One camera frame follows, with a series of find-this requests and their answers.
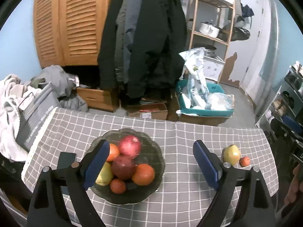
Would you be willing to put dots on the cardboard box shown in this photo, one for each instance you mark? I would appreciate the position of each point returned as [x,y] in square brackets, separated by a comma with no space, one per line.
[149,111]

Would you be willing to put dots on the dark red apple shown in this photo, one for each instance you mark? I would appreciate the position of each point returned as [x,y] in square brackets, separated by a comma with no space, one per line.
[123,167]

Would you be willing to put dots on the person's hand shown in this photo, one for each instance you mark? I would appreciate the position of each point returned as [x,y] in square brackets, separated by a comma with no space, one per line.
[294,188]

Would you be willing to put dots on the small front tangerine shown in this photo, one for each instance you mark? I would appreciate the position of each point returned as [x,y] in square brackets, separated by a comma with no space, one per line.
[117,186]

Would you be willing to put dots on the steel cooking pot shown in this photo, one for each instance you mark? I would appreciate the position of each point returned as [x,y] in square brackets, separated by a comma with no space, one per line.
[209,29]

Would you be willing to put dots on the large orange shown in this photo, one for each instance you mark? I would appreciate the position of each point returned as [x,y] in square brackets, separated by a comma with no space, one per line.
[144,175]

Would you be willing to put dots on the grey hanging jacket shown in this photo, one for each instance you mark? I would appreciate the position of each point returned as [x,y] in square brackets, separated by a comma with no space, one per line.
[126,23]

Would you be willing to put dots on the wooden drawer box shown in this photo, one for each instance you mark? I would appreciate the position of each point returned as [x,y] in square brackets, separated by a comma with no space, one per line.
[99,99]

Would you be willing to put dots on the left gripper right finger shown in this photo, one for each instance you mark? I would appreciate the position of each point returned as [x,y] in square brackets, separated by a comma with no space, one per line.
[254,206]

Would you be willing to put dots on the white storage drawer box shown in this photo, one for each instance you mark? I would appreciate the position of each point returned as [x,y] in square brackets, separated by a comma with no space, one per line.
[213,67]

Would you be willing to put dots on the grey crumpled jacket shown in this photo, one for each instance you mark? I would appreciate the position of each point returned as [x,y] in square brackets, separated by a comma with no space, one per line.
[64,86]

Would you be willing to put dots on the wooden shelf rack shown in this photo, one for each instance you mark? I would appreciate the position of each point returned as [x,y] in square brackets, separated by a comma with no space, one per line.
[220,13]

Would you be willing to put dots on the black hanging coat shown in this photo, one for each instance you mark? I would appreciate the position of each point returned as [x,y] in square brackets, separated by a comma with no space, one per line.
[155,63]

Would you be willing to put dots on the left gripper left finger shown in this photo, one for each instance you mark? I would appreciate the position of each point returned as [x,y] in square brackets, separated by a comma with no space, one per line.
[47,206]

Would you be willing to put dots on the white pink blanket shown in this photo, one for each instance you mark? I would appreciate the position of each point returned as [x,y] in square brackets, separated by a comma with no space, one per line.
[15,98]

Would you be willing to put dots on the grey fabric storage bin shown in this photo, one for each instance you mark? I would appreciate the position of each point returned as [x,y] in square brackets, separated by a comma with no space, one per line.
[33,117]

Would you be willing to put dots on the teal plastic crate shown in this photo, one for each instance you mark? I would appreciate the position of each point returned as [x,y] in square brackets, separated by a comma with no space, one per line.
[212,103]

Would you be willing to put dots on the dark glass scalloped plate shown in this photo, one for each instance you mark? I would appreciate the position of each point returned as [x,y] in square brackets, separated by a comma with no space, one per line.
[150,154]

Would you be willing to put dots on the shoe rack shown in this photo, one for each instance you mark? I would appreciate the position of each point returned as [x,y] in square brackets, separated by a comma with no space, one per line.
[286,105]

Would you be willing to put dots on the black smartphone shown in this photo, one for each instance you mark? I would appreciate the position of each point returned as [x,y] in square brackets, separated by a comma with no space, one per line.
[65,160]

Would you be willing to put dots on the wooden louvered wardrobe doors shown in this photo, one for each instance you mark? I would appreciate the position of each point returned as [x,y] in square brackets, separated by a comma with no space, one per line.
[68,32]

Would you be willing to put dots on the grey checked tablecloth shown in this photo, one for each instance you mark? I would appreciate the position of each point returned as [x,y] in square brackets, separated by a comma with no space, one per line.
[183,196]

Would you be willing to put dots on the yellow-green pear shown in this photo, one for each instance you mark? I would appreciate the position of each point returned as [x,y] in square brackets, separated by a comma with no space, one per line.
[105,175]

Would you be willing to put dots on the small orange tangerine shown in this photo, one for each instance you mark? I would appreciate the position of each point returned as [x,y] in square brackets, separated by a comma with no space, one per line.
[114,152]

